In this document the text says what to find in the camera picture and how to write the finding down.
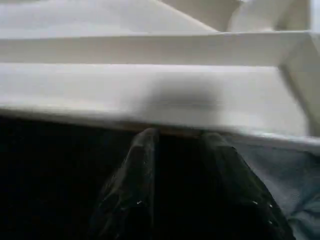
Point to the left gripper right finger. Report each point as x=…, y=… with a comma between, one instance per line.
x=240, y=200

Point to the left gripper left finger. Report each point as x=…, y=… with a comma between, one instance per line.
x=132, y=195

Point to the white plastic table top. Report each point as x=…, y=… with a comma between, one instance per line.
x=150, y=75

